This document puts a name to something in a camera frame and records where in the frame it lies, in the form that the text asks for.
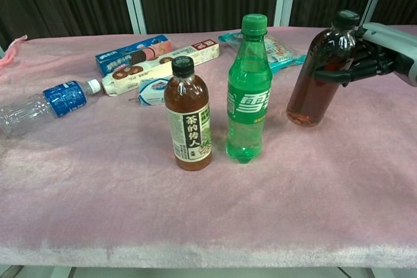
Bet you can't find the black and grey right robot hand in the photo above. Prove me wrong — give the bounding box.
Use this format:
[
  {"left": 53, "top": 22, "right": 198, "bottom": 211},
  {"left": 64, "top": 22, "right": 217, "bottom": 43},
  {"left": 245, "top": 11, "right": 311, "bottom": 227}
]
[{"left": 314, "top": 21, "right": 417, "bottom": 89}]

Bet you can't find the unlabelled dark red drink bottle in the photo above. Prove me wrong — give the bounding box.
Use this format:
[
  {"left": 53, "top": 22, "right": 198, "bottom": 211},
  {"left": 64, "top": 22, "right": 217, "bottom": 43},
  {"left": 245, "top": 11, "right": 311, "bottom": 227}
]
[{"left": 285, "top": 10, "right": 361, "bottom": 128}]

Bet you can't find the tea bottle with white label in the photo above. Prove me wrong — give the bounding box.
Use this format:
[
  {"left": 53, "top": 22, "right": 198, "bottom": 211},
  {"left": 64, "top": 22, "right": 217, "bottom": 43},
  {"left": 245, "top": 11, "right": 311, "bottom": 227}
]
[{"left": 163, "top": 56, "right": 213, "bottom": 172}]

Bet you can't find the teal snack bag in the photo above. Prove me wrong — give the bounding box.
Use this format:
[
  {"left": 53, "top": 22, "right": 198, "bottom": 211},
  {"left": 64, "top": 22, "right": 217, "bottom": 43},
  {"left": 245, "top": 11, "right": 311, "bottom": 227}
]
[{"left": 217, "top": 30, "right": 307, "bottom": 76}]

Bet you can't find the green Sprite bottle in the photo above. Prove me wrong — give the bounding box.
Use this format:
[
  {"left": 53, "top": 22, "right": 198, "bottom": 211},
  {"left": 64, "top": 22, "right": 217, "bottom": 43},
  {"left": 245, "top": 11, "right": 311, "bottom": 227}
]
[{"left": 225, "top": 13, "right": 274, "bottom": 164}]

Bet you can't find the pink plush table cloth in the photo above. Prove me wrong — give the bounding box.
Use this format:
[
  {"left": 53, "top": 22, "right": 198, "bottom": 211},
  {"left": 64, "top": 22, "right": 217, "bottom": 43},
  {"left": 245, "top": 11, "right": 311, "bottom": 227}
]
[{"left": 0, "top": 24, "right": 417, "bottom": 268}]

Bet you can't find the small blue white box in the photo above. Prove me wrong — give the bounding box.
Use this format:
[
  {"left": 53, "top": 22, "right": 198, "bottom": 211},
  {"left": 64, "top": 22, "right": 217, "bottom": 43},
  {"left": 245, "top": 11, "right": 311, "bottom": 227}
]
[{"left": 138, "top": 76, "right": 175, "bottom": 107}]

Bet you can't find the long cream biscuit box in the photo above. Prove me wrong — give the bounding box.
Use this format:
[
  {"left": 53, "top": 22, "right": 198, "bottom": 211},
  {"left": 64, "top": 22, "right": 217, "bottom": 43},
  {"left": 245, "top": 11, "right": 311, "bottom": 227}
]
[{"left": 101, "top": 38, "right": 221, "bottom": 97}]

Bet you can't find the blue Oreo cookie box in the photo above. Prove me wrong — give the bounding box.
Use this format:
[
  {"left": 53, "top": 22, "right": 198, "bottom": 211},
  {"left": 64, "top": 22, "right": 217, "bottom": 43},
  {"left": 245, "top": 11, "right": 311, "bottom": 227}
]
[{"left": 94, "top": 34, "right": 173, "bottom": 77}]

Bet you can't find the clear water bottle blue label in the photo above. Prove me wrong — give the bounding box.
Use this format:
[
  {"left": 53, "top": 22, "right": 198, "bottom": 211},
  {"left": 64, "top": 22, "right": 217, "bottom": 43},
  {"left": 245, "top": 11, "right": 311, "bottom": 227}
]
[{"left": 0, "top": 78, "right": 102, "bottom": 138}]

